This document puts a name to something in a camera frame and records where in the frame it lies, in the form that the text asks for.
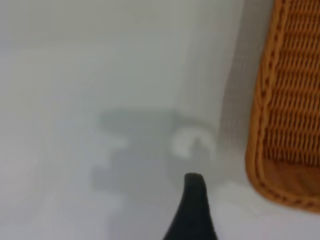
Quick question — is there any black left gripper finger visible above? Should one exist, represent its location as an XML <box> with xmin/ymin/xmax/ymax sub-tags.
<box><xmin>162</xmin><ymin>172</ymin><xmax>219</xmax><ymax>240</ymax></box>

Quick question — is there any orange wicker basket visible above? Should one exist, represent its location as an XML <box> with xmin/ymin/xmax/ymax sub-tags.
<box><xmin>244</xmin><ymin>0</ymin><xmax>320</xmax><ymax>214</ymax></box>

